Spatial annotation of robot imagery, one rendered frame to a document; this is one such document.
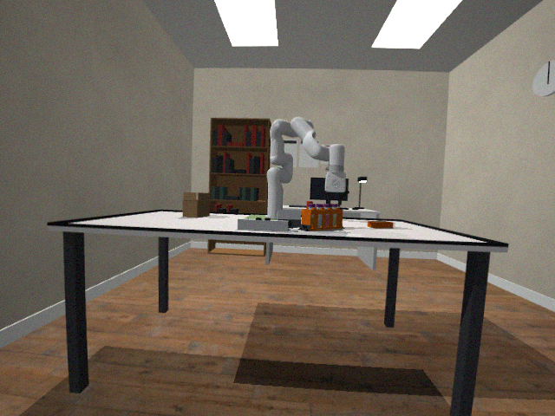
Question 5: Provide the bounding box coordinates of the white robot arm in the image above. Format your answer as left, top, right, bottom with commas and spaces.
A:
265, 117, 344, 218

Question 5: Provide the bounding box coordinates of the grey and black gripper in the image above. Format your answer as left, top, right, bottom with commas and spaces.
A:
321, 171, 349, 207

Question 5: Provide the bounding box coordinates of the small brown cardboard box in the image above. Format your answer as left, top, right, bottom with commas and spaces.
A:
183, 192, 210, 218

